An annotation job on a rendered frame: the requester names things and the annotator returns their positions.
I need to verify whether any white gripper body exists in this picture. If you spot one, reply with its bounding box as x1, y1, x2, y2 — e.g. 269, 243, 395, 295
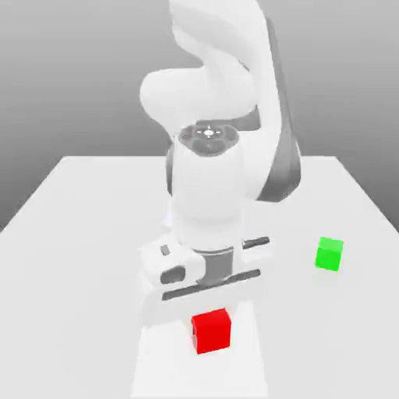
140, 268, 263, 327

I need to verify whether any small red cube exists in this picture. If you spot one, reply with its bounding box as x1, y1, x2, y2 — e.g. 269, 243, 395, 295
190, 307, 232, 355

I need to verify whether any small green cube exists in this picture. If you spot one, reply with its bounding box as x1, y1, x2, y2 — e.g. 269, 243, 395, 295
313, 236, 344, 273

